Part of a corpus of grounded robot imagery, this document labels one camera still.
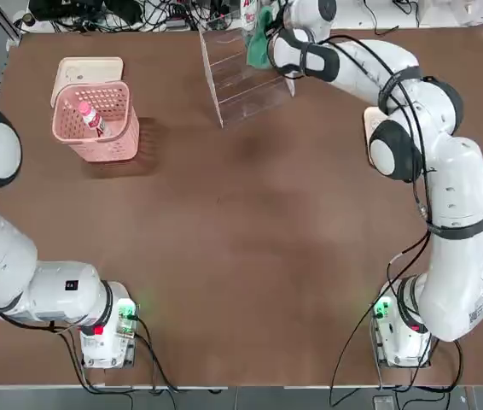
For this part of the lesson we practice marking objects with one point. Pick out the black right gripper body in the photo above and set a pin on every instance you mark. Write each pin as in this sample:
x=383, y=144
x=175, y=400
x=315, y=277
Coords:
x=279, y=17

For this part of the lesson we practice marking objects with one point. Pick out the pink cap white bottle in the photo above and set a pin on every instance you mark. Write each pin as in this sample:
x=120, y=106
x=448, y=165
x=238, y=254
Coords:
x=94, y=121
x=249, y=15

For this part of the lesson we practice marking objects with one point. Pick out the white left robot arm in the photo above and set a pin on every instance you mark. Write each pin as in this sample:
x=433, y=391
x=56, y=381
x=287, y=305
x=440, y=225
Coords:
x=2, y=265

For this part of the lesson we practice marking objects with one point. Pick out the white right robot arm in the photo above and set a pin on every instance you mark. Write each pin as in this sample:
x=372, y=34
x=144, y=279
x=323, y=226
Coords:
x=459, y=205

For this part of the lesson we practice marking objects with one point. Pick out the clear acrylic shelf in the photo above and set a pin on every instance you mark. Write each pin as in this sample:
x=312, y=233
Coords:
x=211, y=77

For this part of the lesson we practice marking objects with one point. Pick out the pink plastic basket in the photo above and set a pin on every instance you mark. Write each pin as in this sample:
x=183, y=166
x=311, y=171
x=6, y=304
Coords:
x=109, y=145

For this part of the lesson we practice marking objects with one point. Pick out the beige rabbit print tray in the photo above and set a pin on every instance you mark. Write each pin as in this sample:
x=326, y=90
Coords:
x=369, y=119
x=88, y=68

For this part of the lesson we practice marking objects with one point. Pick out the black ribbed power supply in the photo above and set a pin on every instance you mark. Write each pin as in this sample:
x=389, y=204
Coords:
x=66, y=8
x=122, y=10

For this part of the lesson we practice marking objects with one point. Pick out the white paper boxes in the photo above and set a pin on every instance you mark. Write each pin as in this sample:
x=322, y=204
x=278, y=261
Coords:
x=455, y=13

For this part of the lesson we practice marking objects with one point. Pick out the grey floor socket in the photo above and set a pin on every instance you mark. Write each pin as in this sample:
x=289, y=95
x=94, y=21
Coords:
x=383, y=401

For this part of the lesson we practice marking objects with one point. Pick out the aluminium frame post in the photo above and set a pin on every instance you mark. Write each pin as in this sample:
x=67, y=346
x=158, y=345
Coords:
x=11, y=36

